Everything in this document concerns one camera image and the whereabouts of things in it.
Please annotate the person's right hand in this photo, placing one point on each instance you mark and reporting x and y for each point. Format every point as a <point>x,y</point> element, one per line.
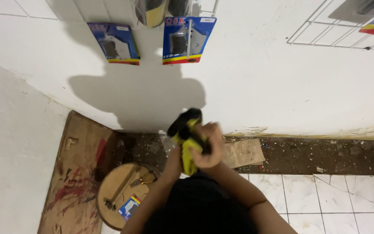
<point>208,152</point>

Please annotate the person's left hand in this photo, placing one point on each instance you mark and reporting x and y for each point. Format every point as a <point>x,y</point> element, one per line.
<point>173,159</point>

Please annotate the person's right fingers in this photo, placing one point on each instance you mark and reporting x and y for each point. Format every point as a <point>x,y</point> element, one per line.
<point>206,133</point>

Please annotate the yellow and black packaged part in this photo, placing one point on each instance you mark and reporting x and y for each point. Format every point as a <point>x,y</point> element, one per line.
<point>187,139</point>

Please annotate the small plywood scrap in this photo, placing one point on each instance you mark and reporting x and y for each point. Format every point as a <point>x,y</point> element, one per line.
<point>243,152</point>

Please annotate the person's black shirt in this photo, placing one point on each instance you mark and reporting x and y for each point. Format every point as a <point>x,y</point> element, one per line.
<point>198,206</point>

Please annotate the round wooden stool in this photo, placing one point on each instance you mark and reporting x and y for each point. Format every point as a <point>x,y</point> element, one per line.
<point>122,195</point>

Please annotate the small blue brake pad packet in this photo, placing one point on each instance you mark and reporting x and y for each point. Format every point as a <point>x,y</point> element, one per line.
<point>129,207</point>

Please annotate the yellow and black hanging packet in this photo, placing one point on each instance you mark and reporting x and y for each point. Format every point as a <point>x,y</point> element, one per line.
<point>151,12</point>

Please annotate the paint-stained wooden board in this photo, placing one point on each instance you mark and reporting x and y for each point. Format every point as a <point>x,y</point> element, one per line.
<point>73,175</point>

